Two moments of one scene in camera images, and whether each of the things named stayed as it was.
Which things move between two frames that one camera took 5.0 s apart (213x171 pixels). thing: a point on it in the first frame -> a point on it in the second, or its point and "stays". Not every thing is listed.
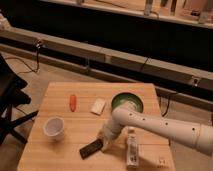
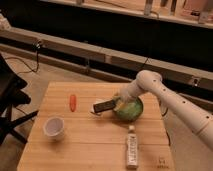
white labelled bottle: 132,148 stays
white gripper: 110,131 -> 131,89
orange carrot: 73,103 stays
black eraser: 91,149 -> 104,106
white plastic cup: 54,128 stays
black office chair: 11,95 stays
